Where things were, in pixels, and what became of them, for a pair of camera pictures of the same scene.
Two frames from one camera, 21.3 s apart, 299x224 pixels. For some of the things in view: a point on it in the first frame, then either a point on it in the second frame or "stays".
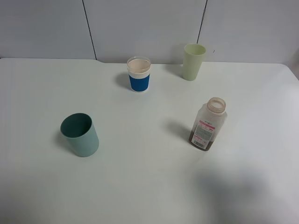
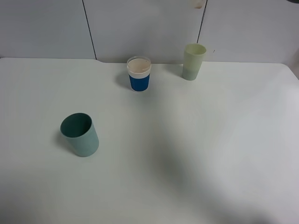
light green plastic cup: x=193 y=54 stays
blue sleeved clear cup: x=138 y=68 stays
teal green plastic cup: x=79 y=129 stays
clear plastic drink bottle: x=210 y=118 to x=197 y=4
